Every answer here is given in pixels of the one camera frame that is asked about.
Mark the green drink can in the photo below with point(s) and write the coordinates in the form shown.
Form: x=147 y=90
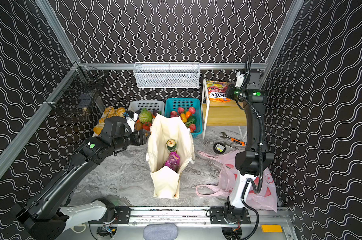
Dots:
x=171 y=146

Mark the white wooden two-tier shelf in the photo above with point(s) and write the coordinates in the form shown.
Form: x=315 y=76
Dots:
x=222 y=114

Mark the green cabbage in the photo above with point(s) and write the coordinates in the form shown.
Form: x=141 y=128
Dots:
x=145 y=116

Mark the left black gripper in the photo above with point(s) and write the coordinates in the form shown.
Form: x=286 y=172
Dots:
x=143 y=137

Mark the twisted bun back left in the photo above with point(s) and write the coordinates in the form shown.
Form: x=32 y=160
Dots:
x=109 y=111

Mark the white plastic vegetable basket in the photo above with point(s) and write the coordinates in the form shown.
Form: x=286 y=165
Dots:
x=135 y=108

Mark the bun back right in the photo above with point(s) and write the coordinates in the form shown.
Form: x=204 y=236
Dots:
x=120 y=112

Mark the cream canvas tote bag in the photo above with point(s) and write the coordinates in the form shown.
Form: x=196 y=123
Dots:
x=166 y=181

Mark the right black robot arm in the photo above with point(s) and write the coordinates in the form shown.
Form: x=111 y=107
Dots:
x=250 y=163

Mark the black tape measure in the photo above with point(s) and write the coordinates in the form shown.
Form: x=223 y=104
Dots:
x=219 y=148

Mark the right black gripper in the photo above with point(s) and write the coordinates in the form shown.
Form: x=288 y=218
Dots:
x=232 y=91

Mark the red tomato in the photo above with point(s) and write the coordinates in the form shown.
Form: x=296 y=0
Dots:
x=146 y=126

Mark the orange Fox's candy bag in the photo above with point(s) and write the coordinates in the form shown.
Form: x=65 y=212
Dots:
x=217 y=91

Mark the orange fruit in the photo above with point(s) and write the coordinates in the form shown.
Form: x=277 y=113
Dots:
x=188 y=114

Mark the grey foam pad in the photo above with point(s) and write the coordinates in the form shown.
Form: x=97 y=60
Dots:
x=161 y=232

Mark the adjustable wrench orange handle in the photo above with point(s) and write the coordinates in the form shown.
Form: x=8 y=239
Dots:
x=223 y=135

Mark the purple grape candy bag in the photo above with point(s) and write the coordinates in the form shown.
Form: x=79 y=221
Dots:
x=173 y=162

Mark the pink plastic grocery bag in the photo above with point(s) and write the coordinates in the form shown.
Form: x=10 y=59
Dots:
x=265 y=200

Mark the yellow pepper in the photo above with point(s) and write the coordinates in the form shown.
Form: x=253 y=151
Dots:
x=183 y=118

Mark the metal base rail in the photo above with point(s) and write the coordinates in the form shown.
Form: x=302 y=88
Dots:
x=181 y=216

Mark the brown potato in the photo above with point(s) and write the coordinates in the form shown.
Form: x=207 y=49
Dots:
x=138 y=126

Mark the black wire wall basket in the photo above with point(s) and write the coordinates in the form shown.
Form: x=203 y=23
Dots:
x=78 y=100

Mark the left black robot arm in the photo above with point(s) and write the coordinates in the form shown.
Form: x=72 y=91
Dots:
x=44 y=217

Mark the white wire wall basket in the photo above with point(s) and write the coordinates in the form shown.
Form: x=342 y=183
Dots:
x=167 y=75

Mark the teal plastic fruit basket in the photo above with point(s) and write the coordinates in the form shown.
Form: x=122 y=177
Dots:
x=188 y=110

